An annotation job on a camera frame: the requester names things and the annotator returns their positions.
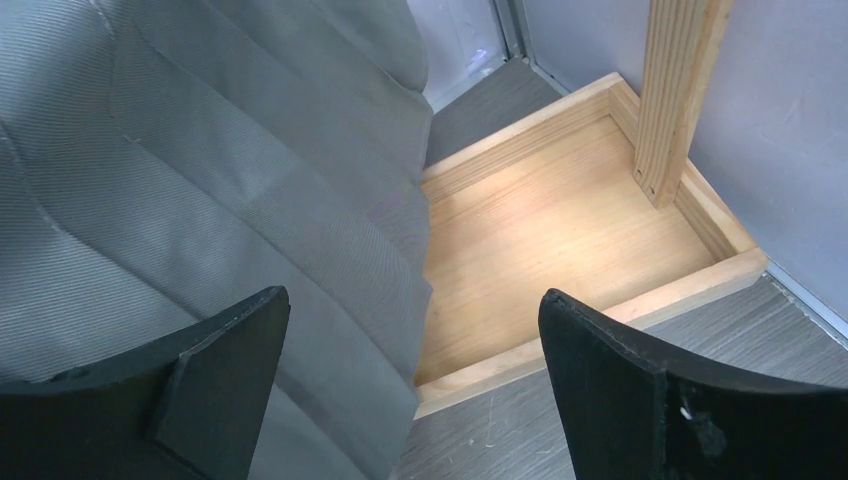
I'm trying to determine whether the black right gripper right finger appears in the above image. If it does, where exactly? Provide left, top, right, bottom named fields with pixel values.
left=538, top=289, right=847, bottom=479

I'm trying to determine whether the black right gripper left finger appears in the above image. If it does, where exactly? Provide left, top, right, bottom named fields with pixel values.
left=1, top=286, right=290, bottom=479

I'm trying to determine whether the grey pleated skirt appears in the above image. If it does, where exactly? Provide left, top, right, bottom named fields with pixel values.
left=1, top=1, right=433, bottom=479

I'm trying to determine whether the wooden clothes rack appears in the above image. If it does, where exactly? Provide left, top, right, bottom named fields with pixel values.
left=415, top=1, right=768, bottom=418

